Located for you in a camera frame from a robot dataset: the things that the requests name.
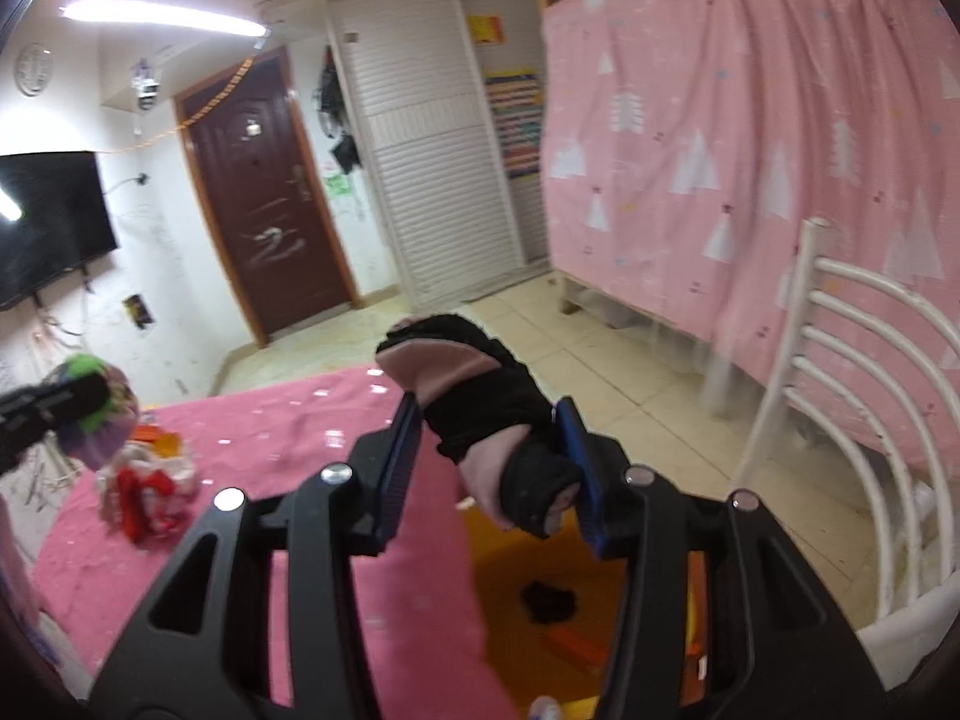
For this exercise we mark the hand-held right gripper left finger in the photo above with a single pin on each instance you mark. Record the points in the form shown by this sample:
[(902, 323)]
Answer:
[(397, 465)]

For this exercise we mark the wooden bed frame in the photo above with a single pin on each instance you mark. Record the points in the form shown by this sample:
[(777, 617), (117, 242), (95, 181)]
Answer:
[(574, 300)]

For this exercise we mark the orange toy piece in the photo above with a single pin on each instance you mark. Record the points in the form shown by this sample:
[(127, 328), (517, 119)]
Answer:
[(161, 442)]

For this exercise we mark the colourful wall chart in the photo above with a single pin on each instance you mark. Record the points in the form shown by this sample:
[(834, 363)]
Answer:
[(517, 124)]

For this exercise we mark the orange bin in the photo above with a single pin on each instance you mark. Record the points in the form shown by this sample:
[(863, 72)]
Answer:
[(510, 577)]

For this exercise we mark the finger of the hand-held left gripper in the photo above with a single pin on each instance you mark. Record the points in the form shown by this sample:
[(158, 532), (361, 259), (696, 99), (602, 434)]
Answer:
[(52, 409)]

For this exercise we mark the green and purple knitted toy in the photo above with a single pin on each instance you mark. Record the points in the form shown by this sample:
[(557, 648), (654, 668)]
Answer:
[(118, 424)]

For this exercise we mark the green wall sticker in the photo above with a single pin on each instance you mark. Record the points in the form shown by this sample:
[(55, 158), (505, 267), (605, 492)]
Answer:
[(337, 185)]

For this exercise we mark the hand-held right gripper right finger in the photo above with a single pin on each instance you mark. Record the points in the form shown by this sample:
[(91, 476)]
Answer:
[(585, 480)]

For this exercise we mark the orange wall poster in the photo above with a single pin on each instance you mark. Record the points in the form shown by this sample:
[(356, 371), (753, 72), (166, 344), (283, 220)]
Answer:
[(485, 28)]

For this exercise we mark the ceiling light tube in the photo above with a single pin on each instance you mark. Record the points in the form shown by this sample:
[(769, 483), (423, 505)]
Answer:
[(157, 15)]

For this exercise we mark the black wall television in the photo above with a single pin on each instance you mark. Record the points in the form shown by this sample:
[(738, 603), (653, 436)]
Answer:
[(45, 232)]

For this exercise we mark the pink star tablecloth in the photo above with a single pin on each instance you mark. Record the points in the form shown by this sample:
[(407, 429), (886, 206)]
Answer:
[(247, 427)]

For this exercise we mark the orange plastic piece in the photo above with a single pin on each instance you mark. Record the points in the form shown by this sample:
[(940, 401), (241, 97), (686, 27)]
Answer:
[(574, 646)]

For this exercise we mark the round white wall disc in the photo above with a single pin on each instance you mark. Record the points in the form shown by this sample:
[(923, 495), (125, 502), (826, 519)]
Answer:
[(34, 69)]

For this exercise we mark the black and pink glove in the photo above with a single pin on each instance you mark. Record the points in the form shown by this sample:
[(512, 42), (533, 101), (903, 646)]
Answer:
[(480, 390)]

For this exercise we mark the black hanging bag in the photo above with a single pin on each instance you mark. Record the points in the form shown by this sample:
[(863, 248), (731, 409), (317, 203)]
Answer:
[(334, 101)]

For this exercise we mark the black cloth scrap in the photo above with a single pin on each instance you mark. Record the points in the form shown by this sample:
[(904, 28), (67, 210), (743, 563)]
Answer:
[(549, 601)]

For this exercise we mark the red and white cloth doll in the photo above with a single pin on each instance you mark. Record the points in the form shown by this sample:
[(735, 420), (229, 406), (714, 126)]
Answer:
[(146, 499)]

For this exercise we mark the dark wall sticker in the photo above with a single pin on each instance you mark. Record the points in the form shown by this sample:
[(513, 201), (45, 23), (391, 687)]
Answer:
[(139, 311)]

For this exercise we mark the dark brown door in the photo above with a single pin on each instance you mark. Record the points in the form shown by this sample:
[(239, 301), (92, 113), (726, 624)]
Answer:
[(262, 202)]

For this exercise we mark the white louvred wardrobe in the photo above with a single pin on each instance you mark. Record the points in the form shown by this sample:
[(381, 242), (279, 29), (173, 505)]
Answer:
[(427, 142)]

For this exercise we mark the white metal chair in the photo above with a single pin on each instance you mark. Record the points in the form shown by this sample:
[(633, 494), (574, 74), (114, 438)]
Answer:
[(810, 277)]

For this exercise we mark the white security camera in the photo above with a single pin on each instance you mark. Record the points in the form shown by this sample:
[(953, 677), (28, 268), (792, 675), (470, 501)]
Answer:
[(146, 86)]

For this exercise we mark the pink tree-print curtain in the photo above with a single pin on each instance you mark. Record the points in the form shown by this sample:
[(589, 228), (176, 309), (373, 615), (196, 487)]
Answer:
[(712, 127)]

